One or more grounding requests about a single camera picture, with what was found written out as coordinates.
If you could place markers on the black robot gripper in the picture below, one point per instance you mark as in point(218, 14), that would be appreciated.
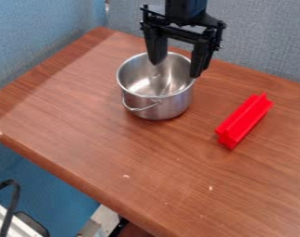
point(182, 20)

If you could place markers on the metal pot with handle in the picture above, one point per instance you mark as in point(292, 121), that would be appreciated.
point(155, 90)

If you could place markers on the red plastic block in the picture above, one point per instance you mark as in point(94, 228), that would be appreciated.
point(242, 120)

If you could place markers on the white ribbed appliance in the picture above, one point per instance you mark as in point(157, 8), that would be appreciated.
point(20, 225)

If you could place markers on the white table base bracket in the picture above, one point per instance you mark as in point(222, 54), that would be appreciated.
point(101, 224)

